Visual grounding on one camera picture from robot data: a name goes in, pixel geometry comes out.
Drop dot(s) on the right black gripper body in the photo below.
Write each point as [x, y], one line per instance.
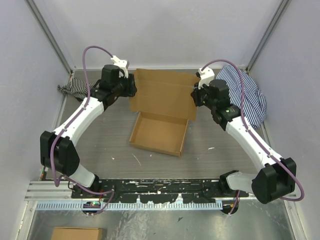
[201, 97]

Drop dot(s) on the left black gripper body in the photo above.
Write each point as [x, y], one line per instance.
[125, 87]

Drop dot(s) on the brown cardboard box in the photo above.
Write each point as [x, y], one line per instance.
[165, 107]

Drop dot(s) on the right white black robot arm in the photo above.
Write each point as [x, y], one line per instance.
[275, 175]

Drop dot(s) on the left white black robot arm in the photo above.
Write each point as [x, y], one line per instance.
[58, 148]

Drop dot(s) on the small cardboard box foreground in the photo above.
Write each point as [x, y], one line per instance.
[76, 233]

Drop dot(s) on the black white striped cloth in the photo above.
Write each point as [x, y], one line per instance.
[76, 87]

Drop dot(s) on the blue white striped cloth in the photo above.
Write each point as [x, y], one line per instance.
[255, 105]

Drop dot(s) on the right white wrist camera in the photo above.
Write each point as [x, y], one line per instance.
[205, 76]

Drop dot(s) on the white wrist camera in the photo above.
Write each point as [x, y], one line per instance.
[205, 76]
[122, 64]

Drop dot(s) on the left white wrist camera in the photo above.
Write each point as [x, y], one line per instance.
[122, 64]

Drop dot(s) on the left aluminium frame post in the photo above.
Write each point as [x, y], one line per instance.
[48, 32]

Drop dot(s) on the aluminium frame post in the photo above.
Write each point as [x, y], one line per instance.
[48, 32]
[280, 10]

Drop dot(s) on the right aluminium frame post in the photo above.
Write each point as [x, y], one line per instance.
[280, 10]

